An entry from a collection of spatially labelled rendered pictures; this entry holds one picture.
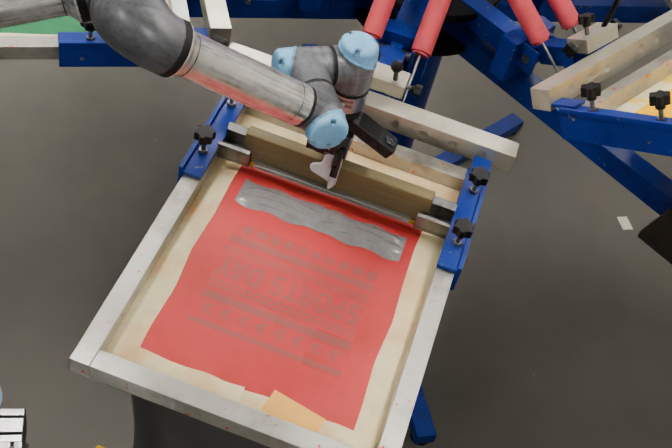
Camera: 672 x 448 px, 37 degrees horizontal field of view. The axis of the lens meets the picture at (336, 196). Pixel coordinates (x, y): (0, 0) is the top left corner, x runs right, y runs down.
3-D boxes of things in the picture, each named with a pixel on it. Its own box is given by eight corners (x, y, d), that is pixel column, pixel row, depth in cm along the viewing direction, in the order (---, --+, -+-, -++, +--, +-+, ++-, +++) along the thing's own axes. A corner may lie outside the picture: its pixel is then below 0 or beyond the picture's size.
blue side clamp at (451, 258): (452, 291, 204) (462, 269, 199) (429, 282, 205) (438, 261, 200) (482, 193, 225) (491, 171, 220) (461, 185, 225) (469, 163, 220)
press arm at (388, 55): (382, 112, 229) (387, 95, 226) (357, 103, 230) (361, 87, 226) (401, 68, 241) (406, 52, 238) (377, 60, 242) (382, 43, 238)
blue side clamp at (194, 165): (198, 197, 209) (201, 174, 204) (176, 189, 209) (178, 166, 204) (250, 109, 229) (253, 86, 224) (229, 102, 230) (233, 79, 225)
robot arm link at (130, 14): (126, 11, 143) (368, 122, 174) (115, -36, 149) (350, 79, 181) (82, 66, 148) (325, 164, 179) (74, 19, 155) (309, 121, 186)
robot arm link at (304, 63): (287, 79, 176) (346, 76, 180) (272, 37, 183) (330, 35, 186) (280, 111, 182) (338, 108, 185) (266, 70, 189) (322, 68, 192)
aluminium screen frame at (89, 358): (386, 492, 170) (391, 482, 168) (69, 370, 175) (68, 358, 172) (479, 186, 225) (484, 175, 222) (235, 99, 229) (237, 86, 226)
